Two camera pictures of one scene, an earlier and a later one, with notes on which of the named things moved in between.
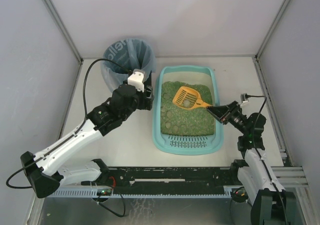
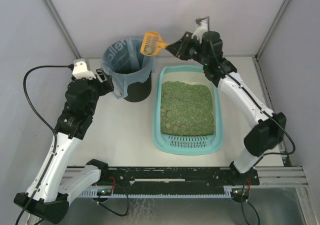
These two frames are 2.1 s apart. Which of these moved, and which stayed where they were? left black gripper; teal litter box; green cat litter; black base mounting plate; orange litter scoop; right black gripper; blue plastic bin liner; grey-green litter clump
Moved: grey-green litter clump; orange litter scoop; left black gripper; right black gripper
Stayed: blue plastic bin liner; black base mounting plate; teal litter box; green cat litter
